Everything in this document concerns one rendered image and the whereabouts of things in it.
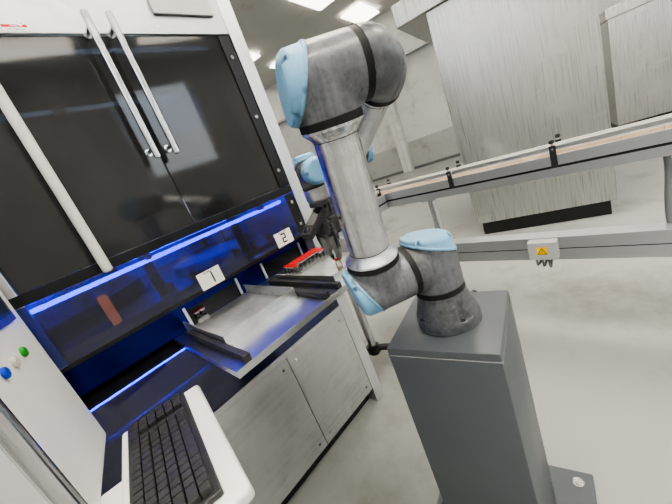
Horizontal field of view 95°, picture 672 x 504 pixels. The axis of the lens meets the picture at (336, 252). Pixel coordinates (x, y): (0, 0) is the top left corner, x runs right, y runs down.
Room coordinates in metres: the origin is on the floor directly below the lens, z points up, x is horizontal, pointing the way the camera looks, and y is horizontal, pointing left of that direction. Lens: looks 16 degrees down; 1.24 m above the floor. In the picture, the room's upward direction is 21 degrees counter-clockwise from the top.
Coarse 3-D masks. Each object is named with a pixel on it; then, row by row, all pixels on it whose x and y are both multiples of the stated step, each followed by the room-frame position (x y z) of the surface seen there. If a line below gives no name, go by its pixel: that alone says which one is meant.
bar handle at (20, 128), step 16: (0, 96) 0.84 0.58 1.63; (16, 112) 0.85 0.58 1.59; (16, 128) 0.84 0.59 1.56; (32, 144) 0.84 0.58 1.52; (48, 176) 0.84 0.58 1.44; (64, 192) 0.85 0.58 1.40; (64, 208) 0.84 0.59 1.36; (80, 224) 0.84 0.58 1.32; (96, 240) 0.86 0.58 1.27; (96, 256) 0.84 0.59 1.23
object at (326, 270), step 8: (344, 248) 1.22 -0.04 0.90; (344, 256) 1.17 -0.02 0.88; (320, 264) 1.19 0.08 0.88; (328, 264) 1.15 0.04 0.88; (344, 264) 1.08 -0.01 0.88; (304, 272) 1.16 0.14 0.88; (312, 272) 1.13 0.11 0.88; (320, 272) 1.09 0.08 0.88; (328, 272) 1.06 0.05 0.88; (336, 272) 1.03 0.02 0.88; (328, 280) 0.94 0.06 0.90; (336, 280) 0.91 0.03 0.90
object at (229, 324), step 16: (256, 288) 1.13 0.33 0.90; (272, 288) 1.04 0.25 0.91; (288, 288) 0.96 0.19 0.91; (240, 304) 1.08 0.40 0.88; (256, 304) 1.02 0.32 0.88; (272, 304) 0.89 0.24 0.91; (208, 320) 1.04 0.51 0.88; (224, 320) 0.98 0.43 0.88; (240, 320) 0.93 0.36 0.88; (256, 320) 0.84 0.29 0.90; (224, 336) 0.78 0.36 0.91; (240, 336) 0.80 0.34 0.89
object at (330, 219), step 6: (330, 198) 1.05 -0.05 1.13; (312, 204) 1.01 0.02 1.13; (318, 204) 1.00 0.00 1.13; (324, 204) 1.03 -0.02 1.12; (330, 204) 1.04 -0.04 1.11; (330, 210) 1.05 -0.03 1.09; (330, 216) 1.03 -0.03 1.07; (336, 216) 1.03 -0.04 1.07; (324, 222) 1.00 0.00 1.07; (330, 222) 1.00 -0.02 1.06; (336, 222) 1.04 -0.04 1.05; (324, 228) 1.01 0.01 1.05; (336, 228) 1.03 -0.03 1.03; (318, 234) 1.04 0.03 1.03; (324, 234) 1.02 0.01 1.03
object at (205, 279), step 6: (210, 270) 1.06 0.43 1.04; (216, 270) 1.08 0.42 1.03; (198, 276) 1.03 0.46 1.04; (204, 276) 1.05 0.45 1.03; (210, 276) 1.06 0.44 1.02; (216, 276) 1.07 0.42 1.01; (222, 276) 1.08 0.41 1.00; (204, 282) 1.04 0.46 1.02; (210, 282) 1.05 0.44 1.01; (216, 282) 1.06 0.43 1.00; (204, 288) 1.03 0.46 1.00
